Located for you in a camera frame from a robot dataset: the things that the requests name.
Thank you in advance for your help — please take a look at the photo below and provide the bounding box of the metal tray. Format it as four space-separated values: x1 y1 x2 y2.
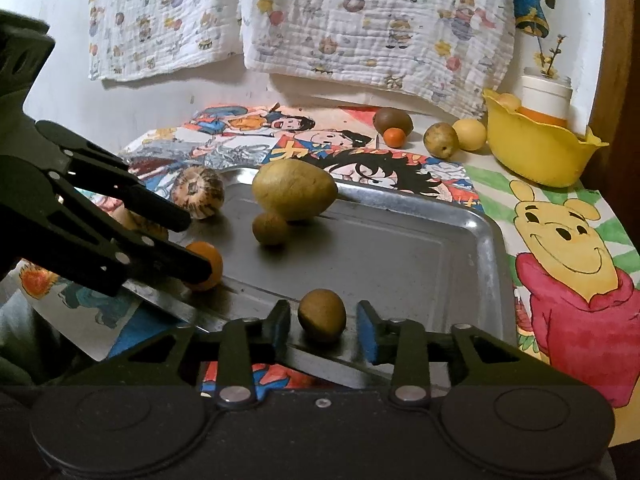
120 166 519 392

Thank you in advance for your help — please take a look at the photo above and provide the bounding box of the flower twig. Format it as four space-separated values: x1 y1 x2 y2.
534 34 569 79

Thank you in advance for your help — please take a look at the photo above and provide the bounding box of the bear drawing sheet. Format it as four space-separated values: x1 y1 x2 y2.
464 164 640 411

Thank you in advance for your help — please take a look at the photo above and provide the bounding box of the brown kiwi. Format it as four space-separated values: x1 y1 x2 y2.
372 107 415 137

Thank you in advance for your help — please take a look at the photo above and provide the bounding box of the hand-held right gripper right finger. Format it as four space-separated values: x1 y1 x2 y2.
356 301 548 407

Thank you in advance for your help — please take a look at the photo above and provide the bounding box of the brown longan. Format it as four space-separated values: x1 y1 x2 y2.
298 288 346 344
252 211 290 247

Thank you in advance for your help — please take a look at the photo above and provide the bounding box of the printed muslin cloth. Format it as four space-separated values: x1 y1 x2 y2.
237 0 517 120
87 0 246 82

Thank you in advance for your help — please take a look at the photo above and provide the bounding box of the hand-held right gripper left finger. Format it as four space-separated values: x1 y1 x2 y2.
107 300 292 407

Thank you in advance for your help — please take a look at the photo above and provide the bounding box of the white and orange cup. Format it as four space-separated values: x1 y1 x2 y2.
519 67 573 129

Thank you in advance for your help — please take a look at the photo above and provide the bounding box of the fantasy figures drawing sheet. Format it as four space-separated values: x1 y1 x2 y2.
14 127 277 362

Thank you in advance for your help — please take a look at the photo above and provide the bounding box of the spiky hair cartoon drawing sheet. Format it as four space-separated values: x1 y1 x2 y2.
200 129 485 393

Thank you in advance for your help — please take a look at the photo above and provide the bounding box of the cartoon kids drawing sheet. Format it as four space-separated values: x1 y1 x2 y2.
182 102 381 153

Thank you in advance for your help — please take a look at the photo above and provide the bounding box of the yellow brown passion fruit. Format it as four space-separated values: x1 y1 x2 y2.
423 122 460 159

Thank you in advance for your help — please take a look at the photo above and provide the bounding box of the wooden door frame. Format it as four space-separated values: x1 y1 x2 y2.
582 0 640 211

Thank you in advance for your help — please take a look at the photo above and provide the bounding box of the yellow lemon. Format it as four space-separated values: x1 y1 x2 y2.
452 118 488 152

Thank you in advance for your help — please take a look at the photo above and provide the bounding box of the green yellow mango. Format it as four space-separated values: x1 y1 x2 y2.
251 158 339 222

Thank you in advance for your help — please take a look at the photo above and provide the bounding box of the yellow plastic bowl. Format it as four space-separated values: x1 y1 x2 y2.
481 88 611 189

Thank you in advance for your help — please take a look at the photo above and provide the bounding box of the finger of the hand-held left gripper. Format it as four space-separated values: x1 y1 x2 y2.
0 156 224 298
34 119 193 234

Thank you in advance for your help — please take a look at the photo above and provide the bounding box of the striped pepino melon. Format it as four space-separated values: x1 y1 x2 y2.
111 204 170 244
170 166 226 222

